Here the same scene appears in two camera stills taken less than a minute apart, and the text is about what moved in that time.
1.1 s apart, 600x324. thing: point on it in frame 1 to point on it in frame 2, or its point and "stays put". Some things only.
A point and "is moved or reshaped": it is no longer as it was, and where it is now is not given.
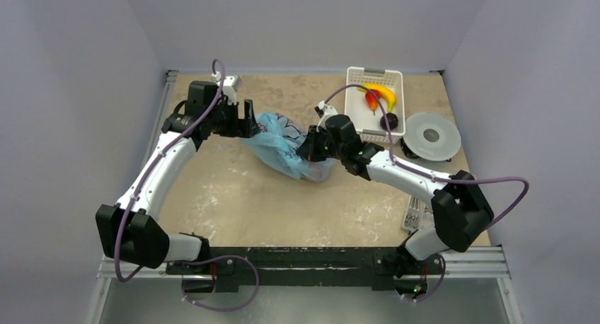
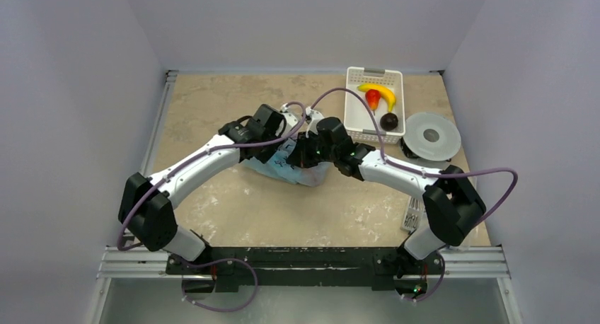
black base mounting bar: (373, 266) stays put
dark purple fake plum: (393, 122) stays put
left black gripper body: (225, 119) to (270, 137)
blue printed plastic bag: (279, 139) is moved or reshaped
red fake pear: (371, 100) stays put
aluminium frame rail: (107, 270) stays put
